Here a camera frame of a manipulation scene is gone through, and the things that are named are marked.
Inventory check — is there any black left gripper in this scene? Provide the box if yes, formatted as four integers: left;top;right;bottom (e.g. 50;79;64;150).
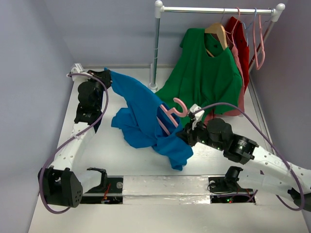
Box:
83;69;112;110

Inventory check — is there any pink plastic hanger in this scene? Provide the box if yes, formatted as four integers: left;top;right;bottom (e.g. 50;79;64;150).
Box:
159;98;188;128

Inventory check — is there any blue t-shirt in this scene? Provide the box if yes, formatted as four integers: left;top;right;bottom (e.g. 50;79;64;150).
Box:
110;71;193;171

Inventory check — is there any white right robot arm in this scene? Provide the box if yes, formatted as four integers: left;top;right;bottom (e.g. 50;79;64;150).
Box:
177;118;311;211

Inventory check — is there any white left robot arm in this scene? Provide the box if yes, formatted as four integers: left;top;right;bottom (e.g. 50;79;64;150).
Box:
38;69;112;213

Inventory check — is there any green t-shirt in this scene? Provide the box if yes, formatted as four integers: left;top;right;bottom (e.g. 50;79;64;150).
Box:
156;28;242;121

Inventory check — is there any pink hanger on rack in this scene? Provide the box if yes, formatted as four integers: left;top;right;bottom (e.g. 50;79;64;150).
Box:
252;14;266;70

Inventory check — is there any pink t-shirt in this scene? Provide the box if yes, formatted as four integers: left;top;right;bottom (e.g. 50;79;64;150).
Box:
214;46;245;111

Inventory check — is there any red t-shirt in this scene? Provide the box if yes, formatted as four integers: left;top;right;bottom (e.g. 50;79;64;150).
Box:
225;17;249;91

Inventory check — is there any wooden hanger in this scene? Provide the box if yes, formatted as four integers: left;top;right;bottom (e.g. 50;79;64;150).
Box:
205;23;228;50

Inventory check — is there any white clothes rack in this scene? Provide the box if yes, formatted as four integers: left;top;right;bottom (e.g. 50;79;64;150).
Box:
148;0;286;94

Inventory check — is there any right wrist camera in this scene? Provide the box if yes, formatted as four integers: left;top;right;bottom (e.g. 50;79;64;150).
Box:
188;104;205;130

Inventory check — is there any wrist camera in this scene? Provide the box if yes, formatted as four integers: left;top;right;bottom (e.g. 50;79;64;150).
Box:
188;104;205;130
67;63;90;77

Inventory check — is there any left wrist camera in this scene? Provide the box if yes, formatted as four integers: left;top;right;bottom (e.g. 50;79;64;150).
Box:
67;63;90;77

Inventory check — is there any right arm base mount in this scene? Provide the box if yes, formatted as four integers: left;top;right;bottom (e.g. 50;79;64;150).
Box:
207;166;256;204

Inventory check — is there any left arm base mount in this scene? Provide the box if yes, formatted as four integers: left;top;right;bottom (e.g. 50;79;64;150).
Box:
79;167;123;204

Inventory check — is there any blue wire hanger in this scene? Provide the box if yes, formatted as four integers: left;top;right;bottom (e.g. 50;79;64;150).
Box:
244;7;257;46

